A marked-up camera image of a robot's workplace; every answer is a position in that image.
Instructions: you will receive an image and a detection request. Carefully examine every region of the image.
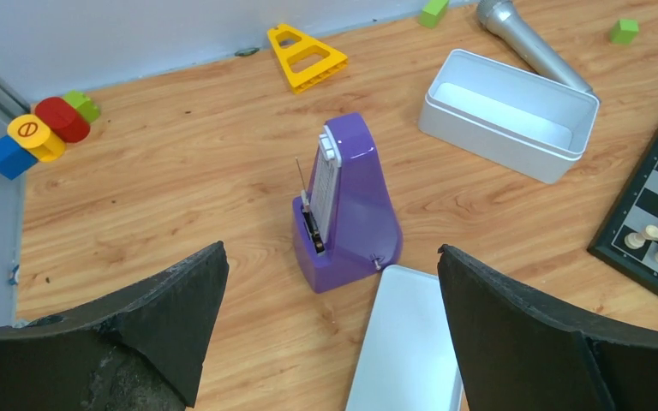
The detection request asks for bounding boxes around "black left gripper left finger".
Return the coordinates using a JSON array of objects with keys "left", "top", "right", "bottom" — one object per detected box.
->
[{"left": 0, "top": 241, "right": 229, "bottom": 410}]

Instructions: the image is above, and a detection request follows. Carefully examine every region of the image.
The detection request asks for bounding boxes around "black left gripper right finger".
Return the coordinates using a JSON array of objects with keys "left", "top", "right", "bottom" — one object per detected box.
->
[{"left": 437, "top": 245, "right": 658, "bottom": 410}]

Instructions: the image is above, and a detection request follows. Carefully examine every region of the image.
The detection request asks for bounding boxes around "black white chessboard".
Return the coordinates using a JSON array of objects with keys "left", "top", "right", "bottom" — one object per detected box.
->
[{"left": 588, "top": 129, "right": 658, "bottom": 295}]

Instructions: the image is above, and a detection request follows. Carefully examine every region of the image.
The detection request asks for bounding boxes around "white box lid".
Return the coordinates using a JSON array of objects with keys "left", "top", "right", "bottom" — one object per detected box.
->
[{"left": 346, "top": 265, "right": 463, "bottom": 411}]

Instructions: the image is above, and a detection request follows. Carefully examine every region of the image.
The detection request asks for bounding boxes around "purple metronome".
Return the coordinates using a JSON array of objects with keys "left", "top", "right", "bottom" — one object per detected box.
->
[{"left": 291, "top": 112, "right": 403, "bottom": 294}]

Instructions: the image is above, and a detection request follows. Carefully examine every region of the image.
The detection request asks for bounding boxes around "white rectangular box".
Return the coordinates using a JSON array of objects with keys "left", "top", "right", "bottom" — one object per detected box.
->
[{"left": 418, "top": 49, "right": 600, "bottom": 184}]

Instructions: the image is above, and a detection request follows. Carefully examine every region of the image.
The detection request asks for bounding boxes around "blue toy block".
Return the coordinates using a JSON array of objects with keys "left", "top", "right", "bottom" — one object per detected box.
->
[{"left": 0, "top": 135, "right": 38, "bottom": 180}]

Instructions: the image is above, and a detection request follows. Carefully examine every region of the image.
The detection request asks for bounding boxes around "red cylinder block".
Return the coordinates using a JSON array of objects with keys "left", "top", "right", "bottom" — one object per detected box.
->
[{"left": 33, "top": 97, "right": 91, "bottom": 144}]

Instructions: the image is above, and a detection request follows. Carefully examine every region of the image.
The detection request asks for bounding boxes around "yellow cylinder block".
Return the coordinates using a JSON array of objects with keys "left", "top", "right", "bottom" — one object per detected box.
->
[{"left": 7, "top": 114, "right": 66, "bottom": 163}]

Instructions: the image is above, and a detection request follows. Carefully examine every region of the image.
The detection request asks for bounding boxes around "green block in corner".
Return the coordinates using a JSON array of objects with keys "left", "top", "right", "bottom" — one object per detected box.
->
[{"left": 62, "top": 90, "right": 101, "bottom": 123}]

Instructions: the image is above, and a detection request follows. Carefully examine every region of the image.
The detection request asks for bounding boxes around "yellow triangular toy block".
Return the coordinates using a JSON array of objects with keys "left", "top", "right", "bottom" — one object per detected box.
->
[{"left": 266, "top": 23, "right": 349, "bottom": 94}]

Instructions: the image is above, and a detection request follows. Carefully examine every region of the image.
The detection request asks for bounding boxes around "silver microphone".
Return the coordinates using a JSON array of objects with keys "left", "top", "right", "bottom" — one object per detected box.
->
[{"left": 476, "top": 0, "right": 594, "bottom": 95}]

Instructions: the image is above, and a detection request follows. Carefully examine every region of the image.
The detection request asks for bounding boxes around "small green cube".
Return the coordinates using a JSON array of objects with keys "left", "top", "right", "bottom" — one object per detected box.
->
[{"left": 608, "top": 19, "right": 640, "bottom": 45}]

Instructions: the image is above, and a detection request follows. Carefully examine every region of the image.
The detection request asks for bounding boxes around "green block near wall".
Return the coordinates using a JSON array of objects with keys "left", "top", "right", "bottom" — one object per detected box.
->
[{"left": 418, "top": 0, "right": 450, "bottom": 28}]

